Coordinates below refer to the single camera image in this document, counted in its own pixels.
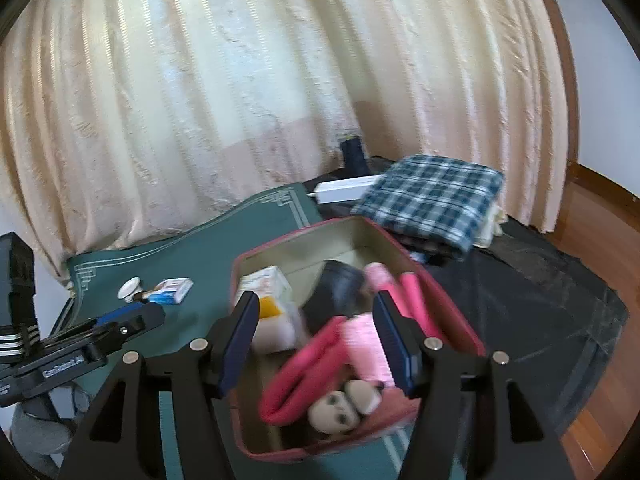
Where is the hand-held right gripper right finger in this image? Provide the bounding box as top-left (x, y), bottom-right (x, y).
top-left (372, 290), bottom-right (573, 480)

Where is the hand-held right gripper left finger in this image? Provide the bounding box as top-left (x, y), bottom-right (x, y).
top-left (55, 290), bottom-right (261, 480)

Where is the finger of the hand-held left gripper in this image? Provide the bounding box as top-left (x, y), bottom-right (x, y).
top-left (65, 302), bottom-right (167, 358)

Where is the large pink hair roller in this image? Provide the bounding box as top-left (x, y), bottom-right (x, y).
top-left (340, 312), bottom-right (401, 391)

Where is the white plastic cup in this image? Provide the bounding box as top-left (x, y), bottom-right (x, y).
top-left (250, 305), bottom-right (308, 356)

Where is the blue white medicine box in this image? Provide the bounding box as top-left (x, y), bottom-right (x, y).
top-left (149, 277), bottom-right (194, 305)

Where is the white oval piece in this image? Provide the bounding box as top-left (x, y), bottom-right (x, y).
top-left (307, 392), bottom-right (361, 435)
top-left (345, 379), bottom-right (385, 416)

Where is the bent pink foam curler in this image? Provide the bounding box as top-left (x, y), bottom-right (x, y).
top-left (259, 317), bottom-right (351, 427)

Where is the small yellow green box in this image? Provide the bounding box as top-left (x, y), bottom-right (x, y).
top-left (236, 266), bottom-right (295, 321)

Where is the red cardboard box container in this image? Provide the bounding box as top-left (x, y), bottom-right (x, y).
top-left (230, 216), bottom-right (488, 461)

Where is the hot pink foam rod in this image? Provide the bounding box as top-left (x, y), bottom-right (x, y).
top-left (397, 271), bottom-right (448, 343)

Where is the green table mat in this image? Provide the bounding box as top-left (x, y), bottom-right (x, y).
top-left (65, 182), bottom-right (416, 480)

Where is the grey cloth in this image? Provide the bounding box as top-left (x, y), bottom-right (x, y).
top-left (10, 380), bottom-right (91, 476)

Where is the pale pink foam rod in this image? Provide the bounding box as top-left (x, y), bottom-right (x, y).
top-left (362, 262), bottom-right (401, 306)

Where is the dark grey roll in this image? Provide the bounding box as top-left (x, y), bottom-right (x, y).
top-left (304, 259), bottom-right (367, 333)

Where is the black table cloth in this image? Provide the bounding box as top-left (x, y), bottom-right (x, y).
top-left (305, 155), bottom-right (631, 441)

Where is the plaid folded cloth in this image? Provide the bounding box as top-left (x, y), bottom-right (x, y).
top-left (350, 155), bottom-right (505, 256)

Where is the cream folded cloth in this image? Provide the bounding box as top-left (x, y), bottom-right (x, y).
top-left (472, 204), bottom-right (507, 248)

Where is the long white box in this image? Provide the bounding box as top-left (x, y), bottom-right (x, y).
top-left (312, 175), bottom-right (383, 205)

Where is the dark small bottle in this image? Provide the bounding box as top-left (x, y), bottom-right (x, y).
top-left (340, 135), bottom-right (366, 171)

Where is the cream patterned curtain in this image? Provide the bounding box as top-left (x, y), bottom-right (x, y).
top-left (0, 0), bottom-right (571, 281)

